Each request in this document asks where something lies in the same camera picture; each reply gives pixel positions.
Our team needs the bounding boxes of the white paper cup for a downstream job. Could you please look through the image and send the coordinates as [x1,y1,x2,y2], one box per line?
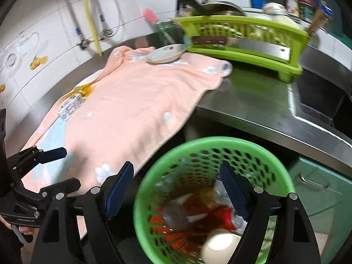
[200,228,240,264]

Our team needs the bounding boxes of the yellow candy wrapper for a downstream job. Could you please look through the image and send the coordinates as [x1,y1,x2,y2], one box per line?
[68,83,95,98]

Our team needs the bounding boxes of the orange red snack bag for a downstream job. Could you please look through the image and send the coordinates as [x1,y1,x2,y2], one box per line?
[181,187,233,235]

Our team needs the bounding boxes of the white blue milk carton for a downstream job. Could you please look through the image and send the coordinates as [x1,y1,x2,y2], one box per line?
[57,93,85,122]

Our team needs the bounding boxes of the red cola can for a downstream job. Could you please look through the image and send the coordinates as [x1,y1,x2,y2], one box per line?
[227,209,247,234]

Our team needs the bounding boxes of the clear plastic cup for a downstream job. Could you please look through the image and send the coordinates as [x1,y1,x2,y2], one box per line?
[162,202,189,232]

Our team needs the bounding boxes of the green plastic trash basket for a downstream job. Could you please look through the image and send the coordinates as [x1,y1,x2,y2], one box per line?
[134,136,295,263]

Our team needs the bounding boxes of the person's left hand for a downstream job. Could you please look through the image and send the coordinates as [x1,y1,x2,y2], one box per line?
[0,216,35,235]

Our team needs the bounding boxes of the green cabinet door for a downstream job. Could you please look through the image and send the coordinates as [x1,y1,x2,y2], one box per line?
[289,157,351,263]

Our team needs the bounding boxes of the peach pink towel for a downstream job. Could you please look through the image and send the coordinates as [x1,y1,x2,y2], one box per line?
[22,46,232,193]

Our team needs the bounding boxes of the red plastic stool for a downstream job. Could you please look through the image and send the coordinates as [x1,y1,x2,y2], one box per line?
[148,214,200,255]

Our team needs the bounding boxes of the metal water pipe with valve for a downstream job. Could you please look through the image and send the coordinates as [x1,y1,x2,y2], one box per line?
[64,0,90,51]

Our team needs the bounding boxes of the white ceramic plate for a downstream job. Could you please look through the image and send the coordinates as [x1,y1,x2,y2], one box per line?
[145,44,187,64]

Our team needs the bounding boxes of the pink bottle brush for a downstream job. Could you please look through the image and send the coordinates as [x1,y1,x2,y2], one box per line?
[143,8,160,25]

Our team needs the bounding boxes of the dark green utensil holder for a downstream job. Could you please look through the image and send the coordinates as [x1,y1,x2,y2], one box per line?
[147,20,184,48]

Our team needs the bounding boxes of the green dish drying rack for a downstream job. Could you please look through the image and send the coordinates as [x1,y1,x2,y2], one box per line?
[174,15,310,83]

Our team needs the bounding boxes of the black frying pan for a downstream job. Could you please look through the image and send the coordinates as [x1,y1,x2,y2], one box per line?
[189,0,246,16]

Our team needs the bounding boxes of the stacked white bowls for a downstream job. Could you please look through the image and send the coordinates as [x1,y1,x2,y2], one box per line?
[262,2,288,16]

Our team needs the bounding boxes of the yellow gas hose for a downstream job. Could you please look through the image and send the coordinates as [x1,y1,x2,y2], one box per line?
[83,0,104,57]

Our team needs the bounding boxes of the cleaver with wooden handle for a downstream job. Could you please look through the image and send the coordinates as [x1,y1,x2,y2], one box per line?
[192,36,291,62]

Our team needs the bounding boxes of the black handled kitchen knife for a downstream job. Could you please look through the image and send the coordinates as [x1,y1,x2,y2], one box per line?
[175,0,193,17]

